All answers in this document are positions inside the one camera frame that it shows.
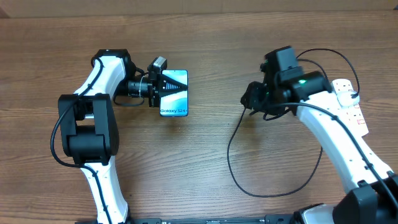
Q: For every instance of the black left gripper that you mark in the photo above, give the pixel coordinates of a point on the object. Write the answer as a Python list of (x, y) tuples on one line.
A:
[(158, 83)]

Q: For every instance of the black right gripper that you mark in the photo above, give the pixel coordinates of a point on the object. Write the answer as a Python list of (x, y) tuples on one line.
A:
[(252, 101)]

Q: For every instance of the Samsung Galaxy smartphone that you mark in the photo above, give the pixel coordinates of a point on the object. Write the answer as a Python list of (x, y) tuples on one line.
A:
[(175, 105)]

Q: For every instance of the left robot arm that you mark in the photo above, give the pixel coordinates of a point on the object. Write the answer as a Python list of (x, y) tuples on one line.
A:
[(89, 131)]

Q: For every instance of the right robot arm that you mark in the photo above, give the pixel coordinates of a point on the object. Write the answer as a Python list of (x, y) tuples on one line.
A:
[(326, 108)]

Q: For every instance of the white charger plug adapter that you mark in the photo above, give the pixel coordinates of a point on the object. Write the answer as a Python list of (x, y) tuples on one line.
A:
[(347, 98)]

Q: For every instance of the white power strip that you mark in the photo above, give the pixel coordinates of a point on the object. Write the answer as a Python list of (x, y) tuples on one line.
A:
[(353, 114)]

